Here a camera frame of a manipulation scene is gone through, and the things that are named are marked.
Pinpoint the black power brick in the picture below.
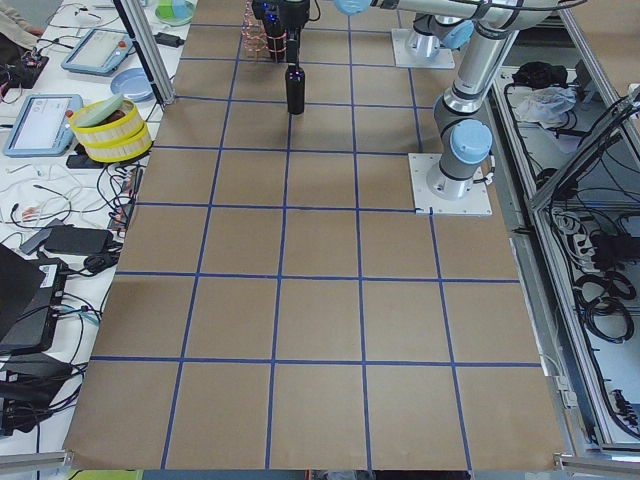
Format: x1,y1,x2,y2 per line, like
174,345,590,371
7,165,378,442
43,225,113,255

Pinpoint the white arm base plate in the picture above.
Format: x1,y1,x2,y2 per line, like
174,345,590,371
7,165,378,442
408,153,493,217
391,28,455,70

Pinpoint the black power adapter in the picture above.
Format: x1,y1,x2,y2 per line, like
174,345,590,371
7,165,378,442
154,32,184,48

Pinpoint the copper wire wine basket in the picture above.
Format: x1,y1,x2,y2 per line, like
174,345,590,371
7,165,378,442
241,0,265,59

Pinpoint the green bowl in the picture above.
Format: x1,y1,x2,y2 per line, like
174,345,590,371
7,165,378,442
154,0,196,27

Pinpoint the white cloth bundle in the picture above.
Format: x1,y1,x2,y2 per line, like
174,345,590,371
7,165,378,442
514,86,577,129

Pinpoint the black laptop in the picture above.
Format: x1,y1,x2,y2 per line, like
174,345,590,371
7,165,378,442
1,246,67,355

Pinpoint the dark wine bottle carried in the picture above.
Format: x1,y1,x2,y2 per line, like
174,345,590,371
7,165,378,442
285,65,306,115

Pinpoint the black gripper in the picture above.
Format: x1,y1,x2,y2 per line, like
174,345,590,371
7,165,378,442
282,0,310,69
251,0,283,24

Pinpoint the aluminium frame post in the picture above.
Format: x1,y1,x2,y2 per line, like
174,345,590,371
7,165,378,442
113,0,176,108

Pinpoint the blue teach pendant near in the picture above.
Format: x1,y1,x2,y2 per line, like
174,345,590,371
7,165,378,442
3,94,84,158

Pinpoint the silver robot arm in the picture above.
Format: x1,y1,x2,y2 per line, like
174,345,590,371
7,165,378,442
334,1,560,200
251,1,474,58

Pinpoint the blue plate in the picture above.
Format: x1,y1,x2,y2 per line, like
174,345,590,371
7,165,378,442
110,67,154,102

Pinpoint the dark wine bottle left slot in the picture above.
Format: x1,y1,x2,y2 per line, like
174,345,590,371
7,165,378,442
263,18,286,62

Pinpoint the blue teach pendant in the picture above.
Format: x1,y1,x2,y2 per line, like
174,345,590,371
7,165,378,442
61,28,133,76
3,94,84,158

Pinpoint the blue teach pendant far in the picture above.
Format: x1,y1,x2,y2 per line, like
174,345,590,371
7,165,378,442
61,28,133,76

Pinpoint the pale green lid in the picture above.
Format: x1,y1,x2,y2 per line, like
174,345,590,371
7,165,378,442
71,94,124,128

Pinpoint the yellow bamboo steamer stack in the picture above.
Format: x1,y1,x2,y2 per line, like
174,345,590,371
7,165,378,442
69,97,152,163

